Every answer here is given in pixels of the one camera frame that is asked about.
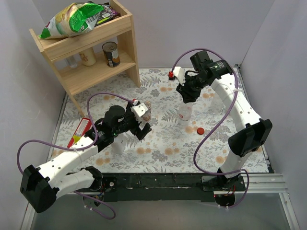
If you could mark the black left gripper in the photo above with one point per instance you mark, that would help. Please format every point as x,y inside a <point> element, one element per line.
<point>138,123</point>

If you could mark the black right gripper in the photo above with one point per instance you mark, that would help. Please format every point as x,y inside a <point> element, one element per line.
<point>188,88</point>

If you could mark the clear plastic bottle red label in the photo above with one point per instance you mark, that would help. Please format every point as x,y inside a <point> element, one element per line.
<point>184,113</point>

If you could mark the small glass bottle red rim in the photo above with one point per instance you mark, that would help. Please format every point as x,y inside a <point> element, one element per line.
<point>148,115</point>

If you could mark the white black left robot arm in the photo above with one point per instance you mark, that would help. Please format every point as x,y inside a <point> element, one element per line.
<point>43,185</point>

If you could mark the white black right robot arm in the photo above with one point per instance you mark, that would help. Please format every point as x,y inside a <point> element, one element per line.
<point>251,130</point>

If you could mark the white bottle black cap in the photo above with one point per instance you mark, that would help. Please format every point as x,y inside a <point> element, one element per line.
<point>119,144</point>

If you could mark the yellow cap bottle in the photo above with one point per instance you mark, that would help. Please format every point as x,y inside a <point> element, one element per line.
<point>75,139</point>

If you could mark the red snack box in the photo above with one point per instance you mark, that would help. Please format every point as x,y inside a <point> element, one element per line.
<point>83,126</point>

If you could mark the wooden shelf unit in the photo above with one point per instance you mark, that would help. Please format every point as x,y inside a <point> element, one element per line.
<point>75,81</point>

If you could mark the dark food can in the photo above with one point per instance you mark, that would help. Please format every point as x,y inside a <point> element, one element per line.
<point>111,54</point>

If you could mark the cream jar on shelf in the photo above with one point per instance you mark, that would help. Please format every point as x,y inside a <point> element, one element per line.
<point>88,57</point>

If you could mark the clear glass on shelf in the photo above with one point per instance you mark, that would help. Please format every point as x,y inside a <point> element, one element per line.
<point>71,62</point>

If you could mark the dark purple snack box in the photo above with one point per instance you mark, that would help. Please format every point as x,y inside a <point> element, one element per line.
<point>107,14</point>

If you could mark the green chip bag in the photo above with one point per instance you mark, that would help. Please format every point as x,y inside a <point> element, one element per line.
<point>76,19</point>

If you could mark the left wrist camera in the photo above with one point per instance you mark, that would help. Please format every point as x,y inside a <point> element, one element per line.
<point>139,109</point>

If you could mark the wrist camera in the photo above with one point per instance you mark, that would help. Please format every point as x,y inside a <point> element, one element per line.
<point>139,109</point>
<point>179,74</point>

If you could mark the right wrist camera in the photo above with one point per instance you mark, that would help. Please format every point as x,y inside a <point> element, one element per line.
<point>179,74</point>

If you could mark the aluminium frame rail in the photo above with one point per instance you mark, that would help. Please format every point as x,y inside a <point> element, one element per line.
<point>274,183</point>

